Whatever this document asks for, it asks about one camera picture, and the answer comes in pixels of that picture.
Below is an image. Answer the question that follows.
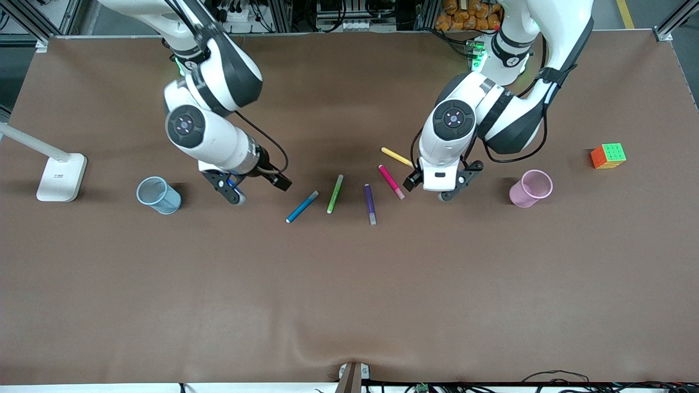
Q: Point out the pink marker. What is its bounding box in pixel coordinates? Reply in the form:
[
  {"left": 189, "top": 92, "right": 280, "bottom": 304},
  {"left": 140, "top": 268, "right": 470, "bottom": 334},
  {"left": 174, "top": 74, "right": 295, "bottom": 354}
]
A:
[{"left": 378, "top": 164, "right": 406, "bottom": 200}]

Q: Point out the blue marker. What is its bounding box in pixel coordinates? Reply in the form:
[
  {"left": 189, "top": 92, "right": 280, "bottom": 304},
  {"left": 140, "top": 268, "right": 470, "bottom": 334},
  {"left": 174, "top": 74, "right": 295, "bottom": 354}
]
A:
[{"left": 286, "top": 190, "right": 319, "bottom": 224}]

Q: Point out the yellow marker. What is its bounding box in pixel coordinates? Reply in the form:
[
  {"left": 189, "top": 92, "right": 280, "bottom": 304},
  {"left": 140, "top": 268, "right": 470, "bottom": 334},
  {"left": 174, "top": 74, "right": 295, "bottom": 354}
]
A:
[{"left": 381, "top": 147, "right": 416, "bottom": 169}]

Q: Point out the green marker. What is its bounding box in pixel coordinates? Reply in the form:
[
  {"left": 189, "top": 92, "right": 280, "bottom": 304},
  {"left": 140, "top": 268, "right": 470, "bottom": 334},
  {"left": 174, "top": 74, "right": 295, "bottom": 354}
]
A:
[{"left": 327, "top": 174, "right": 345, "bottom": 215}]

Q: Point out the pink mesh cup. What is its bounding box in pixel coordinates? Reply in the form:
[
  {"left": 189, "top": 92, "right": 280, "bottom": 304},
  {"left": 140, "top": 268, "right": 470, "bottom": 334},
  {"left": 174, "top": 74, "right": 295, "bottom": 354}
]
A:
[{"left": 509, "top": 169, "right": 553, "bottom": 209}]

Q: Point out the blue mesh cup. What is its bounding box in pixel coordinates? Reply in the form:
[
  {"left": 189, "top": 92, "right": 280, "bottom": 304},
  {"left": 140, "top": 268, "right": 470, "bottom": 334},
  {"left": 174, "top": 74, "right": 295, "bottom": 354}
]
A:
[{"left": 136, "top": 176, "right": 182, "bottom": 215}]

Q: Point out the white power strip with plugs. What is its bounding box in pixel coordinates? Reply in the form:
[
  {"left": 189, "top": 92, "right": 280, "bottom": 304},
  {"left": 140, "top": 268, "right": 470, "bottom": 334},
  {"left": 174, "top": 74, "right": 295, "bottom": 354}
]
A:
[{"left": 215, "top": 3, "right": 253, "bottom": 23}]

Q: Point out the orange snack bag pile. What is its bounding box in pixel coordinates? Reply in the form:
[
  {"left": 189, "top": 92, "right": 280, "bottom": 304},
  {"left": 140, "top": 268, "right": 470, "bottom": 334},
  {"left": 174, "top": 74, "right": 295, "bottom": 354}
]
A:
[{"left": 435, "top": 0, "right": 503, "bottom": 32}]

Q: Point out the colourful puzzle cube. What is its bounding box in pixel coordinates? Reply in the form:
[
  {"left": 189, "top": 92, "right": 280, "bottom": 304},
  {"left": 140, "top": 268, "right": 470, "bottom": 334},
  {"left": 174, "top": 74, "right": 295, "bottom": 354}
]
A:
[{"left": 590, "top": 143, "right": 627, "bottom": 170}]

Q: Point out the white desk lamp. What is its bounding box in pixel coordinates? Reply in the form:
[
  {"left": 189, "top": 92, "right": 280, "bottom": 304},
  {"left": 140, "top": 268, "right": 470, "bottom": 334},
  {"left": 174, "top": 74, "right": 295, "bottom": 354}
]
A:
[{"left": 0, "top": 123, "right": 88, "bottom": 203}]

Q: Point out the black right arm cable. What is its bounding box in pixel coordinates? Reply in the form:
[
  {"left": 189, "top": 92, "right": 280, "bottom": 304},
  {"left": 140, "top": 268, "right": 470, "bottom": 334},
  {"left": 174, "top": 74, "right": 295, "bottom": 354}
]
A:
[{"left": 235, "top": 111, "right": 290, "bottom": 174}]

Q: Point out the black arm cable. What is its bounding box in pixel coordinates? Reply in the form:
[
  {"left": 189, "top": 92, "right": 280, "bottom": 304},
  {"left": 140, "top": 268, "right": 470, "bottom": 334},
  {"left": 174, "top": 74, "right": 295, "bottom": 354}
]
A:
[
  {"left": 483, "top": 32, "right": 550, "bottom": 165},
  {"left": 235, "top": 111, "right": 290, "bottom": 174}
]

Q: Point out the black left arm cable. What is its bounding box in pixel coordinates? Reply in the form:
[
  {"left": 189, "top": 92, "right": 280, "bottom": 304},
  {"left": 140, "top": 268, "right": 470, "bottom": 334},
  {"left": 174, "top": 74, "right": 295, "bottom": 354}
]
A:
[{"left": 483, "top": 32, "right": 550, "bottom": 165}]

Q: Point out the metal bracket with brown post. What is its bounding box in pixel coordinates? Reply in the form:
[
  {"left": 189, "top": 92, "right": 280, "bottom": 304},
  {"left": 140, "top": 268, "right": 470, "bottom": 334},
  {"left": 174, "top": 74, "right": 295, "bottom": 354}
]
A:
[{"left": 335, "top": 362, "right": 370, "bottom": 393}]

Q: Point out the black looped cable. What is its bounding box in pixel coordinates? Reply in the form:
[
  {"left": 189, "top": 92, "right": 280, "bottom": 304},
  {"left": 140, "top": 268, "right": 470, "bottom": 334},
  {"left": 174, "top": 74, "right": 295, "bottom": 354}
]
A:
[{"left": 522, "top": 370, "right": 593, "bottom": 385}]

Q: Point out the aluminium frame profile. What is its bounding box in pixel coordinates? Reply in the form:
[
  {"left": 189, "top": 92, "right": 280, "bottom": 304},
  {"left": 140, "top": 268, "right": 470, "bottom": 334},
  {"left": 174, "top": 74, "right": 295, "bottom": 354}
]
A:
[
  {"left": 0, "top": 0, "right": 82, "bottom": 53},
  {"left": 653, "top": 0, "right": 699, "bottom": 42}
]

